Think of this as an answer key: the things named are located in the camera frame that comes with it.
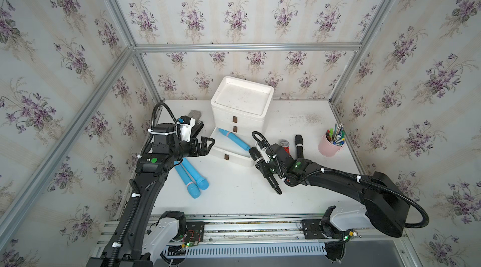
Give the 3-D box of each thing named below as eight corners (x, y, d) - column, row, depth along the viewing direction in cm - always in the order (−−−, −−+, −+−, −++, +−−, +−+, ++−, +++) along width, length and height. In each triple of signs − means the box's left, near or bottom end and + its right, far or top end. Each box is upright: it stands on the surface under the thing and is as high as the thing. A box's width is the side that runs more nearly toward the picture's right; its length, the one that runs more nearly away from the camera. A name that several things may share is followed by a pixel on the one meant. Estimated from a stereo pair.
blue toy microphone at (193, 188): (193, 200, 82) (191, 198, 80) (175, 168, 92) (174, 165, 90) (202, 194, 84) (201, 192, 82) (184, 163, 94) (183, 160, 91)
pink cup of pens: (320, 156, 97) (330, 143, 87) (315, 137, 104) (323, 123, 94) (338, 157, 97) (350, 143, 87) (331, 138, 105) (341, 123, 94)
